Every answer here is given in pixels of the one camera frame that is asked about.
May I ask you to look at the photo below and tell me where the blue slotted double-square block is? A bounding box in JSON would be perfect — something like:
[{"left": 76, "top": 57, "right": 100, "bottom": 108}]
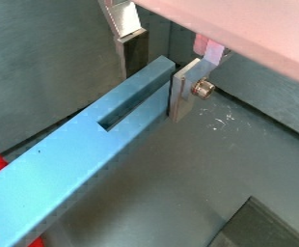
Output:
[{"left": 0, "top": 56, "right": 175, "bottom": 247}]

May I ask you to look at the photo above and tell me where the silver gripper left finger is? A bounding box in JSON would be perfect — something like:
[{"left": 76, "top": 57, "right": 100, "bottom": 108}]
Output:
[{"left": 98, "top": 0, "right": 150, "bottom": 78}]

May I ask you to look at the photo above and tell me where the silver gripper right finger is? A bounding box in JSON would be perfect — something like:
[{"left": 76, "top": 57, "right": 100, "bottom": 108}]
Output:
[{"left": 168, "top": 34, "right": 224, "bottom": 123}]

